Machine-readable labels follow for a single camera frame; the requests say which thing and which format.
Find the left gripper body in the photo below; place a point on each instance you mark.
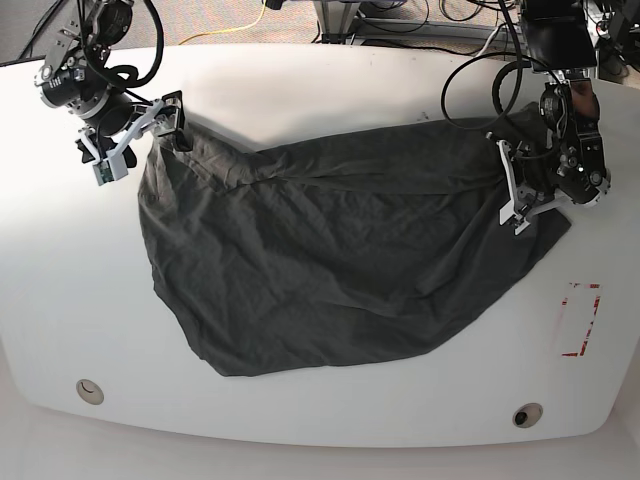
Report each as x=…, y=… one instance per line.
x=532, y=199

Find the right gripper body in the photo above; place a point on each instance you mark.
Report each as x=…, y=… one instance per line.
x=125, y=122

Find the dark grey t-shirt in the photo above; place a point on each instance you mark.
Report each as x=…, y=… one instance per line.
x=358, y=248

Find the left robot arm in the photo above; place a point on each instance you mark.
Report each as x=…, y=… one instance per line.
x=570, y=167

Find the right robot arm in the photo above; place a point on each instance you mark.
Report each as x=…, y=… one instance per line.
x=75, y=75

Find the red tape rectangle marking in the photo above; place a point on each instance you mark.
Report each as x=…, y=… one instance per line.
x=579, y=311

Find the left table grommet hole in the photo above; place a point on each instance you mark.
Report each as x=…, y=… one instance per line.
x=90, y=392

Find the table grommet hole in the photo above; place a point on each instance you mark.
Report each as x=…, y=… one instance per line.
x=90, y=392
x=527, y=415

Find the right table grommet hole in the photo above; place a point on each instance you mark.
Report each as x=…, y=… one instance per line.
x=527, y=415

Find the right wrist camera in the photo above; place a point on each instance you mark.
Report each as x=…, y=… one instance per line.
x=110, y=169

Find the aluminium frame stand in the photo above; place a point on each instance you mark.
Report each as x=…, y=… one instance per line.
x=350, y=20

